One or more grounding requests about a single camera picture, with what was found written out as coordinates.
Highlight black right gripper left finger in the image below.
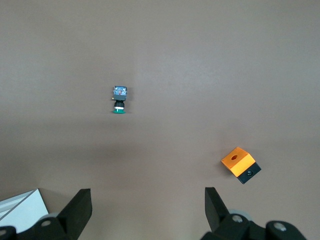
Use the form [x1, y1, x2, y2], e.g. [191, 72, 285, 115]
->
[0, 188, 93, 240]

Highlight green push button switch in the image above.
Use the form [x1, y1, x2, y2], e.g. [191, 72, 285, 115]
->
[110, 85, 129, 115]

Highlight white drawer cabinet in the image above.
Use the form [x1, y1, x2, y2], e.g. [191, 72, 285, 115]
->
[0, 188, 50, 233]

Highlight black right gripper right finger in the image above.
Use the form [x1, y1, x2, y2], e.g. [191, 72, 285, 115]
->
[199, 186, 309, 240]

